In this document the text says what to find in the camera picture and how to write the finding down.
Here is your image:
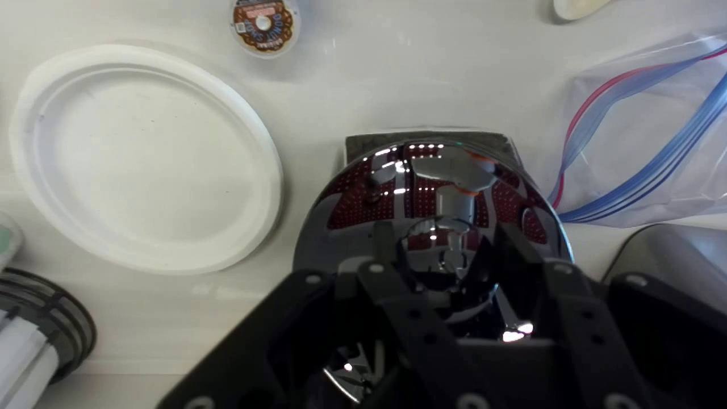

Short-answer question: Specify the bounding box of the clear zip bag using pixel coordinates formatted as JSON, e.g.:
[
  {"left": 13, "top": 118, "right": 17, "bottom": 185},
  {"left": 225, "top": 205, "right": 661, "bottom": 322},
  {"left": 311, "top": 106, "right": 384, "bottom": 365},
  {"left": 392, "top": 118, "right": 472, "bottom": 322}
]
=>
[{"left": 547, "top": 29, "right": 727, "bottom": 229}]

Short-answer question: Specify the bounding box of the glass jar of coffee beans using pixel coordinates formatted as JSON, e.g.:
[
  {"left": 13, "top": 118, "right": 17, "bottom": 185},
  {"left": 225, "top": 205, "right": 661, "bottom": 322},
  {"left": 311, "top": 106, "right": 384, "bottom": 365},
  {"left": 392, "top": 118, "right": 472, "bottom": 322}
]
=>
[{"left": 342, "top": 133, "right": 527, "bottom": 169}]

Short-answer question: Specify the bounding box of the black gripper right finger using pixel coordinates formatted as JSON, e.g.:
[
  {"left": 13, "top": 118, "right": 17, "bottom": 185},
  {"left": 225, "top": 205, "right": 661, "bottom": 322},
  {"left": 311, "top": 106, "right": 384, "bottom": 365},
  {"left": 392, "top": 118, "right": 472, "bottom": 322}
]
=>
[{"left": 492, "top": 225, "right": 727, "bottom": 409}]

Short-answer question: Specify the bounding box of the chrome jar lid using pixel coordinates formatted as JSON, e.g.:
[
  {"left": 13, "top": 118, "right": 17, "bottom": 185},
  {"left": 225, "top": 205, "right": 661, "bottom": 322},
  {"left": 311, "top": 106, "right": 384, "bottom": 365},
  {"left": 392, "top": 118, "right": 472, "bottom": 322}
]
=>
[{"left": 293, "top": 136, "right": 575, "bottom": 405}]

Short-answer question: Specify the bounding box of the white foam plate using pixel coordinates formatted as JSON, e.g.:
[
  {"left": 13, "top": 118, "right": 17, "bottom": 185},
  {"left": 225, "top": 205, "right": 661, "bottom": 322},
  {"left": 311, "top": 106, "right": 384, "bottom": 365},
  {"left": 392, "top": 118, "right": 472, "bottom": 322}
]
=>
[{"left": 8, "top": 44, "right": 286, "bottom": 278}]

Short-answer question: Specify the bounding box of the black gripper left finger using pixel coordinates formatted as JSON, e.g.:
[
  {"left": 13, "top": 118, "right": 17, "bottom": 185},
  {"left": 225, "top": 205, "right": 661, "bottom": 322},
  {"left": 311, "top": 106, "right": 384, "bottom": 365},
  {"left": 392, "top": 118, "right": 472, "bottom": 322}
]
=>
[{"left": 154, "top": 223, "right": 476, "bottom": 409}]

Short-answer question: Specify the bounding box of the white paper towel roll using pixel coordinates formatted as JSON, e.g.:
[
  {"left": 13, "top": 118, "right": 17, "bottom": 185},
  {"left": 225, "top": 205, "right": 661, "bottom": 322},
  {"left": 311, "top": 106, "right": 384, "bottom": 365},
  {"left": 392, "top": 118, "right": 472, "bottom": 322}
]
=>
[{"left": 0, "top": 312, "right": 63, "bottom": 409}]

